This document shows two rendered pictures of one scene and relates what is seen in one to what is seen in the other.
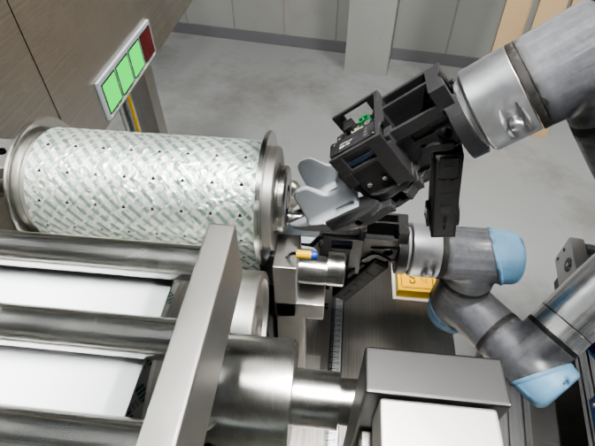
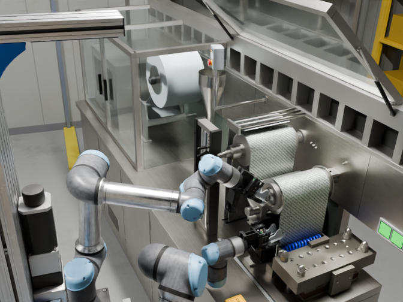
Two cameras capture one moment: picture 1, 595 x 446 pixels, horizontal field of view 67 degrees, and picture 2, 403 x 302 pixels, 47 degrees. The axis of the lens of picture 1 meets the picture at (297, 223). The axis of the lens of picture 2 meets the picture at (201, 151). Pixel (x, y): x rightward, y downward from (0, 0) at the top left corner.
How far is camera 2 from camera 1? 193 cm
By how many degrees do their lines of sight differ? 99
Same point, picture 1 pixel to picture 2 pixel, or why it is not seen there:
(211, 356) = (232, 126)
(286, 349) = (232, 148)
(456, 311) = not seen: hidden behind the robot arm
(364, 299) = (250, 291)
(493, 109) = not seen: hidden behind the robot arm
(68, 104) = (366, 204)
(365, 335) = (241, 280)
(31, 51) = (365, 180)
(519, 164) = not seen: outside the picture
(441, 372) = (215, 130)
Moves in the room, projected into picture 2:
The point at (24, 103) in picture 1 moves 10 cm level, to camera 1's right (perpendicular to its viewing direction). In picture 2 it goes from (354, 183) to (336, 190)
